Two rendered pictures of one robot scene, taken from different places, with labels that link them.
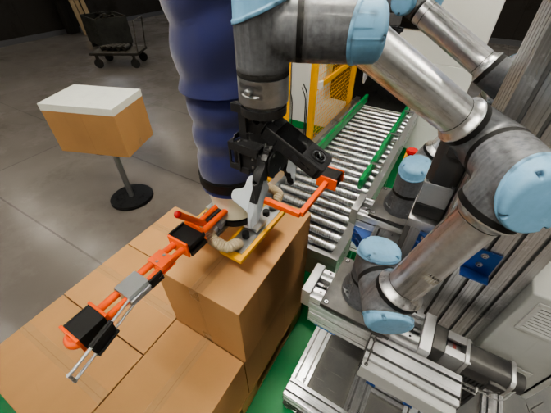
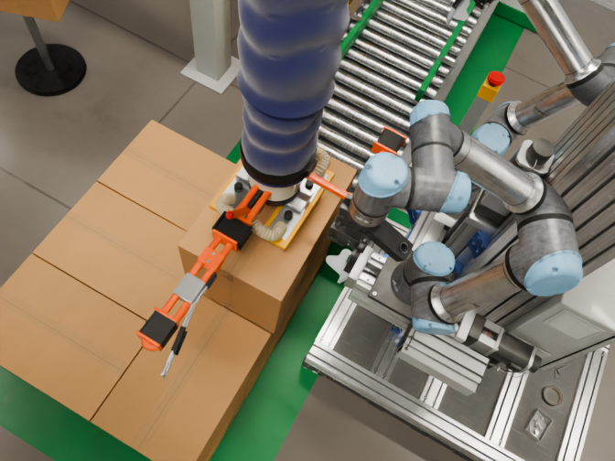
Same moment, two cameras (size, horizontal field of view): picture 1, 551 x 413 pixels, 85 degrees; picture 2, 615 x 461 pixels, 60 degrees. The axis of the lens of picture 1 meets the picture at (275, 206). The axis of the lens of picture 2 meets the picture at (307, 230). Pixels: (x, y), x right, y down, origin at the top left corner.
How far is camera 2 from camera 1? 0.74 m
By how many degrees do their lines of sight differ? 23
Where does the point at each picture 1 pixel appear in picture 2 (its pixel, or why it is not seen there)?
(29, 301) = not seen: outside the picture
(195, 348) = (215, 319)
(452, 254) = (492, 294)
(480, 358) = (507, 345)
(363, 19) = (452, 202)
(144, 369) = not seen: hidden behind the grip
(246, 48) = (369, 205)
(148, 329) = (156, 297)
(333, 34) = (431, 207)
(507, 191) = (533, 275)
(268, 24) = (388, 199)
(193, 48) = (276, 79)
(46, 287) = not seen: outside the picture
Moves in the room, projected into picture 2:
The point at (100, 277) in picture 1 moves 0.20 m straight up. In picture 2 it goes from (73, 230) to (59, 207)
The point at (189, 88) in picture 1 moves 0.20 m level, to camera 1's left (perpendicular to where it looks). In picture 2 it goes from (259, 101) to (171, 96)
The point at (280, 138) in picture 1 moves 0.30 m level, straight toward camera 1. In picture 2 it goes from (376, 238) to (390, 396)
